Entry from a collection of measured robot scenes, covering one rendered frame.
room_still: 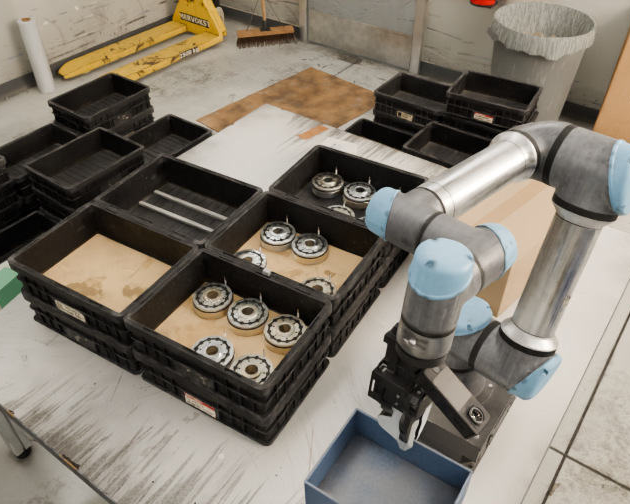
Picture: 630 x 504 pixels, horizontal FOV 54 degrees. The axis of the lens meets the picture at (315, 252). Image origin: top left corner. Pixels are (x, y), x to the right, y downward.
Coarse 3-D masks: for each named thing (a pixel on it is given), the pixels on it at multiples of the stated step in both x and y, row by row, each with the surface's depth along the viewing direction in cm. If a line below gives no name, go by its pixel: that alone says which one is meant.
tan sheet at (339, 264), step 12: (252, 240) 178; (264, 252) 174; (276, 252) 174; (288, 252) 174; (336, 252) 174; (348, 252) 174; (276, 264) 170; (288, 264) 170; (300, 264) 170; (324, 264) 170; (336, 264) 170; (348, 264) 170; (288, 276) 166; (300, 276) 166; (312, 276) 166; (324, 276) 166; (336, 276) 166
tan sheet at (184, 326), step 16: (192, 304) 158; (176, 320) 154; (192, 320) 154; (208, 320) 154; (224, 320) 154; (176, 336) 150; (192, 336) 150; (240, 336) 150; (256, 336) 150; (240, 352) 146; (256, 352) 146; (272, 352) 146
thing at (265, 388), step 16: (192, 256) 157; (224, 256) 157; (176, 272) 153; (256, 272) 153; (160, 288) 148; (288, 288) 149; (144, 304) 145; (128, 320) 140; (320, 320) 141; (144, 336) 139; (160, 336) 137; (304, 336) 137; (176, 352) 136; (192, 352) 134; (288, 352) 133; (208, 368) 132; (224, 368) 130; (288, 368) 133; (240, 384) 129; (256, 384) 127; (272, 384) 128
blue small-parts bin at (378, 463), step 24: (360, 432) 101; (384, 432) 97; (336, 456) 97; (360, 456) 99; (384, 456) 99; (408, 456) 97; (432, 456) 93; (312, 480) 91; (336, 480) 96; (360, 480) 96; (384, 480) 96; (408, 480) 96; (432, 480) 96; (456, 480) 93
